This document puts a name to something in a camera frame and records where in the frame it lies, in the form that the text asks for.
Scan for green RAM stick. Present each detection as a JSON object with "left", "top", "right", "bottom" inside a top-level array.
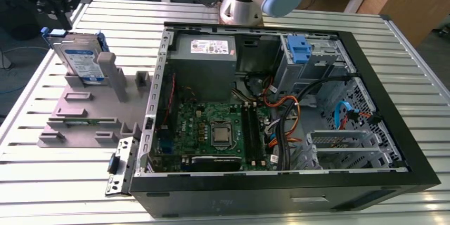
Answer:
[{"left": 62, "top": 118, "right": 118, "bottom": 126}]

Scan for blue SATA wire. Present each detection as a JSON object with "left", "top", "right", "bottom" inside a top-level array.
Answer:
[{"left": 336, "top": 100, "right": 357, "bottom": 131}]

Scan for grey power supply unit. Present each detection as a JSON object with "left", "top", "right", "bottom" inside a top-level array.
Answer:
[{"left": 167, "top": 34, "right": 239, "bottom": 104}]

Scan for black RAM slot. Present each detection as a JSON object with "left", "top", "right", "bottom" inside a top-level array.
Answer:
[{"left": 250, "top": 103, "right": 269, "bottom": 167}]

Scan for silver CPU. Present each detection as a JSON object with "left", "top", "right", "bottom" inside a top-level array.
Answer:
[{"left": 210, "top": 126, "right": 235, "bottom": 143}]

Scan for thick black cable bundle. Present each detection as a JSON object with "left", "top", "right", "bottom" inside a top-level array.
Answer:
[{"left": 274, "top": 75, "right": 354, "bottom": 171}]

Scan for yellow black wire bundle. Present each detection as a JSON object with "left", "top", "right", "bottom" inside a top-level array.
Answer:
[{"left": 231, "top": 87, "right": 259, "bottom": 106}]

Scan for silver drive cage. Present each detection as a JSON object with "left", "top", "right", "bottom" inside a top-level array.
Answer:
[{"left": 274, "top": 34, "right": 356, "bottom": 96}]

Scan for black PC case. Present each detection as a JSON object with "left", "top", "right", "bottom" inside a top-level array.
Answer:
[{"left": 129, "top": 21, "right": 442, "bottom": 219}]

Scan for hard disk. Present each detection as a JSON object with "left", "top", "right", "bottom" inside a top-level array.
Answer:
[{"left": 40, "top": 26, "right": 110, "bottom": 86}]

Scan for CPU socket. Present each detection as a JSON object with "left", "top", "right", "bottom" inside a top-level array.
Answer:
[{"left": 209, "top": 120, "right": 241, "bottom": 150}]

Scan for black graphics card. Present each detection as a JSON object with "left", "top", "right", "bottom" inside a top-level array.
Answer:
[{"left": 181, "top": 155, "right": 243, "bottom": 172}]

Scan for red orange power wire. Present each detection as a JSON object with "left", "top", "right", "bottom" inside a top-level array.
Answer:
[{"left": 352, "top": 112, "right": 384, "bottom": 126}]

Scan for blue drive cage latch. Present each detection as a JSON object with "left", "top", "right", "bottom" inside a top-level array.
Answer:
[{"left": 286, "top": 35, "right": 313, "bottom": 64}]

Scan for orange wire bundle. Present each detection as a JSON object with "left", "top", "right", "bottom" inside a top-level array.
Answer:
[{"left": 262, "top": 95, "right": 303, "bottom": 148}]

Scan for metal disk bay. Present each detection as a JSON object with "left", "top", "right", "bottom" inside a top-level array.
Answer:
[{"left": 306, "top": 130, "right": 404, "bottom": 170}]

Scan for green motherboard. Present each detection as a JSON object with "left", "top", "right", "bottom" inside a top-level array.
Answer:
[{"left": 157, "top": 101, "right": 282, "bottom": 172}]

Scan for black bin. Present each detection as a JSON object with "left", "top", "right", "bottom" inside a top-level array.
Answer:
[{"left": 0, "top": 8, "right": 42, "bottom": 41}]

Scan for blue VGA connector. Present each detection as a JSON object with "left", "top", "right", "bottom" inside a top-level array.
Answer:
[{"left": 107, "top": 153, "right": 122, "bottom": 173}]

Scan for grey parts rack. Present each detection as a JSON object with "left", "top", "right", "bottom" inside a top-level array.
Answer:
[{"left": 36, "top": 52, "right": 155, "bottom": 149}]

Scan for silver rear latch bracket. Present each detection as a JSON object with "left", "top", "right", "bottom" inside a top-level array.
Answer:
[{"left": 105, "top": 136, "right": 138, "bottom": 197}]

